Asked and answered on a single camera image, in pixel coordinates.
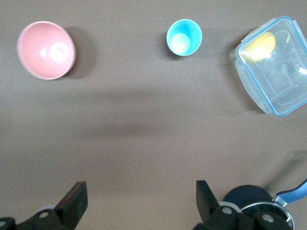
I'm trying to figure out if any blue cup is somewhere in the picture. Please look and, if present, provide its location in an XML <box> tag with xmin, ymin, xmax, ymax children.
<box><xmin>166</xmin><ymin>19</ymin><xmax>203</xmax><ymax>57</ymax></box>

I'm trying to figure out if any pink bowl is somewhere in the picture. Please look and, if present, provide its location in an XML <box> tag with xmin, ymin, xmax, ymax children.
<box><xmin>16</xmin><ymin>21</ymin><xmax>77</xmax><ymax>80</ymax></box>

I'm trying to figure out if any yellow round item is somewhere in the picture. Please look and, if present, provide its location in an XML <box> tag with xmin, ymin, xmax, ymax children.
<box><xmin>240</xmin><ymin>31</ymin><xmax>276</xmax><ymax>64</ymax></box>

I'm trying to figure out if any brown table cloth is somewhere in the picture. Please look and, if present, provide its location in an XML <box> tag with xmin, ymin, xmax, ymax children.
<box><xmin>0</xmin><ymin>0</ymin><xmax>307</xmax><ymax>230</ymax></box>

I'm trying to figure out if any glass pot lid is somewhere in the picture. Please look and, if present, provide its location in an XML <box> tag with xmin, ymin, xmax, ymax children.
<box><xmin>239</xmin><ymin>200</ymin><xmax>296</xmax><ymax>230</ymax></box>

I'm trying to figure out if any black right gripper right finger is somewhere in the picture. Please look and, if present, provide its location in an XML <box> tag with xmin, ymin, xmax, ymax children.
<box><xmin>191</xmin><ymin>179</ymin><xmax>288</xmax><ymax>230</ymax></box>

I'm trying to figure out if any black pot with blue handle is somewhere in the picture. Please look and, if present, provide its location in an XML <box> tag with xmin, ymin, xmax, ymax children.
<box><xmin>224</xmin><ymin>178</ymin><xmax>307</xmax><ymax>230</ymax></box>

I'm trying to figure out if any clear plastic container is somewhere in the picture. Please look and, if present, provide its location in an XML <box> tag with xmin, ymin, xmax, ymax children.
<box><xmin>229</xmin><ymin>15</ymin><xmax>307</xmax><ymax>117</ymax></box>

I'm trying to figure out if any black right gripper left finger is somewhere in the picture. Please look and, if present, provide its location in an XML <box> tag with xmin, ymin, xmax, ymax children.
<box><xmin>0</xmin><ymin>181</ymin><xmax>88</xmax><ymax>230</ymax></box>

